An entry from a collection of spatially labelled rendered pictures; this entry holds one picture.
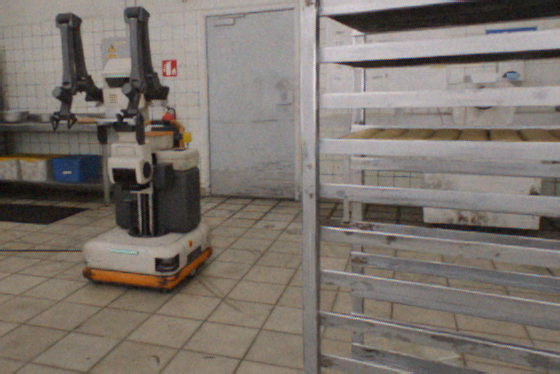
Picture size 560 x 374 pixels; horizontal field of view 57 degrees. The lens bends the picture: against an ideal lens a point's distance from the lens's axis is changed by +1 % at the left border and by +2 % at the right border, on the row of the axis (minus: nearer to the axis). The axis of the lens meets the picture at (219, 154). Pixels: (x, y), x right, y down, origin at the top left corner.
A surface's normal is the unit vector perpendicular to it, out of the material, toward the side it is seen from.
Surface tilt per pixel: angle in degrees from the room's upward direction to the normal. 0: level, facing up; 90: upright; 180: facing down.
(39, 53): 90
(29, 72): 90
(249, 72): 90
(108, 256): 90
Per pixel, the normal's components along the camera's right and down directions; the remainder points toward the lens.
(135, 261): -0.35, 0.12
